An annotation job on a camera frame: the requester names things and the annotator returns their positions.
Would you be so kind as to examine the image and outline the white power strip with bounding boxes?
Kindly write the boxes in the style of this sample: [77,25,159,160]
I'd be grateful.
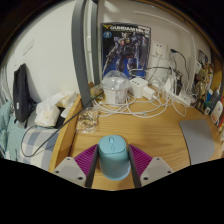
[166,89,198,108]

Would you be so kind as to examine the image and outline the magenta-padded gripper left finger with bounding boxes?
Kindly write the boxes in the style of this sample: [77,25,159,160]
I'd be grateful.
[52,144,100,189]

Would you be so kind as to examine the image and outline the clear snack bag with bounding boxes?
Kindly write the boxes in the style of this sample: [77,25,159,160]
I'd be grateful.
[75,106,101,135]

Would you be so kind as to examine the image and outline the light blue computer mouse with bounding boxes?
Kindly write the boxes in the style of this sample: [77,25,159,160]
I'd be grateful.
[97,134,132,182]

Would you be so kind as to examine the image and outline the grey mouse pad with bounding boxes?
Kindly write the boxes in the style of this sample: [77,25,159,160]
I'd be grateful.
[178,118,217,166]

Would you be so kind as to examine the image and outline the brown tree figure toy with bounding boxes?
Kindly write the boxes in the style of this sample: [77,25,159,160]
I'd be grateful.
[194,62,215,112]

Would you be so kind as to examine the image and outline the white cable bundle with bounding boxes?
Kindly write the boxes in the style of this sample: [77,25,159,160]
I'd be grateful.
[92,65,188,118]

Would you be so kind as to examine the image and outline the small white plug adapter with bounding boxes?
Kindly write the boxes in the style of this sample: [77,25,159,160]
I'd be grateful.
[142,85,158,101]

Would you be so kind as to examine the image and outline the teal pillow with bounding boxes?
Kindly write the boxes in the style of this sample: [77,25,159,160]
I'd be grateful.
[0,100,14,153]

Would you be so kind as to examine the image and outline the robot model kit box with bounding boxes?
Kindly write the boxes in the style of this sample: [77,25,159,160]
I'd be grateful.
[100,22,152,81]

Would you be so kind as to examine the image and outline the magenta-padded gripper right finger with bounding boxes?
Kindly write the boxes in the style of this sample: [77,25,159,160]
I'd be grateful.
[127,144,175,189]

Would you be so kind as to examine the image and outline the white cup with domed lid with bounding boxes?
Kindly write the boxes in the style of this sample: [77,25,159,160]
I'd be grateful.
[100,69,132,106]

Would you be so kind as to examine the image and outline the black backpack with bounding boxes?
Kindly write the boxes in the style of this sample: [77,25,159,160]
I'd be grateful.
[12,63,36,124]

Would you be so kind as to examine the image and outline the white wall socket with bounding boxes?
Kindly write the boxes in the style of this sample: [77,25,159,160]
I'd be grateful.
[166,44,180,64]
[150,40,168,59]

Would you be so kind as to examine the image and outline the white tissue pack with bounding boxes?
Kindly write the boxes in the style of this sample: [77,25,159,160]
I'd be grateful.
[34,90,80,128]

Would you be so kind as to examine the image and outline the grey metal frame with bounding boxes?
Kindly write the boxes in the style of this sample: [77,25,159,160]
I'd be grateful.
[71,0,102,108]

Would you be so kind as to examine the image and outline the checked bed blanket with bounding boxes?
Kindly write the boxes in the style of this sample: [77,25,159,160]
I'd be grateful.
[0,111,65,172]

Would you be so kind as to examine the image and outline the white multi-port charger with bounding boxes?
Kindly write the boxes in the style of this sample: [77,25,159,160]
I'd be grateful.
[129,76,149,99]

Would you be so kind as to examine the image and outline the black cable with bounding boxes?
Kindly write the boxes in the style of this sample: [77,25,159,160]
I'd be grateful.
[20,93,105,158]

